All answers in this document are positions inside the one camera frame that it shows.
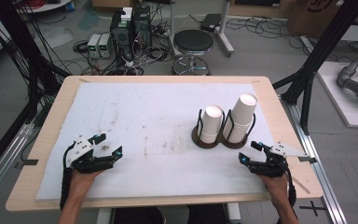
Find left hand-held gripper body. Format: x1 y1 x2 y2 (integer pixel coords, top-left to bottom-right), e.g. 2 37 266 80
63 133 117 175

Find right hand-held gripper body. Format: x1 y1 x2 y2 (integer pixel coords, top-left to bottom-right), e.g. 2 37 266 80
247 141 308 178

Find dark brown double cup holder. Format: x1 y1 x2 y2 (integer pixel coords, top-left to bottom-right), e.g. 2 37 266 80
191 108 257 150

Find person's right hand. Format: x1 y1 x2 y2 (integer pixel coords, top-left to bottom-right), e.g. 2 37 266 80
256 174 290 203

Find person's left hand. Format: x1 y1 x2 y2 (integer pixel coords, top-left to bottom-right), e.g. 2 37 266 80
69 169 105 201

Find black tape strip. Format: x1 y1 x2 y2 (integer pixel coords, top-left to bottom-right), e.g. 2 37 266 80
14 159 40 170
297 156 318 165

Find white table mat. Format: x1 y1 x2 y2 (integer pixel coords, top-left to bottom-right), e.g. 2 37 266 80
35 81 276 201

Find white table leg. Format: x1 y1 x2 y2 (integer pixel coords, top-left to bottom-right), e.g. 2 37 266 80
227 203 242 224
95 207 113 224

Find black tape cross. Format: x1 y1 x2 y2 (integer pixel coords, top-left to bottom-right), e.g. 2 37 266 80
299 200 327 217

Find person's black pants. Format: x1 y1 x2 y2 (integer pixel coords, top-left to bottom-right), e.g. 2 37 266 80
113 203 228 224

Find white base board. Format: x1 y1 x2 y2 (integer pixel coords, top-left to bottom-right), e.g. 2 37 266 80
316 61 358 129

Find grey bench power supply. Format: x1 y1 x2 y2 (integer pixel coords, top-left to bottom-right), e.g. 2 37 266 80
98 33 115 60
86 33 103 59

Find black computer tower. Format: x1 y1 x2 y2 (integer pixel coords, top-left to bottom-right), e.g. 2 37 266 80
132 4 153 51
109 10 135 61

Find white metal stand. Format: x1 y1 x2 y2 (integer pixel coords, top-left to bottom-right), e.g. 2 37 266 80
167 0 236 59

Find black round stool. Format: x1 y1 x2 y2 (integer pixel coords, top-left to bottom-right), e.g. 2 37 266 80
171 28 215 77

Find small white box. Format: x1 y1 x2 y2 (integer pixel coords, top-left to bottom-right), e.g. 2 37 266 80
120 7 134 22

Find flat black box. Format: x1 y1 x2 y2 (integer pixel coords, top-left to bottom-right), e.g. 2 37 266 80
200 13 223 33

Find brown cardboard box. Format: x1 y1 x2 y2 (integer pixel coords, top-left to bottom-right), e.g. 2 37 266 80
286 0 358 39

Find black cable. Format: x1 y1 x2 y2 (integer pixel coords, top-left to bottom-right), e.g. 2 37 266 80
59 141 76 210
285 166 297 208

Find aluminium floor rail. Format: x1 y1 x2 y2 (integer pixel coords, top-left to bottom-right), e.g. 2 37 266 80
280 95 350 224
0 121 35 208

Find tangle of floor cables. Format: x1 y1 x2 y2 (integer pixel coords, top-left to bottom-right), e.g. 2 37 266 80
73 18 175 77

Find black metal frame post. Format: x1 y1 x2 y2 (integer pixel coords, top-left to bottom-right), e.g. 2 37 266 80
0 0 63 105
272 0 358 135

